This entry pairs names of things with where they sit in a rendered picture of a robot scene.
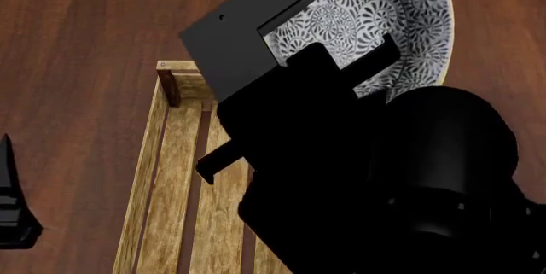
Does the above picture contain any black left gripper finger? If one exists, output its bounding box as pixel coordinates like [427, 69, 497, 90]
[0, 132, 22, 189]

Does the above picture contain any wooden slatted tray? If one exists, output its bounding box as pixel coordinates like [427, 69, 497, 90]
[111, 59, 296, 274]

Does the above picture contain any white black patterned bowl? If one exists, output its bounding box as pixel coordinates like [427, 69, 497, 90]
[260, 0, 456, 102]

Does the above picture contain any gray camera mount bracket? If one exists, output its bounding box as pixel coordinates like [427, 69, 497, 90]
[177, 0, 319, 103]

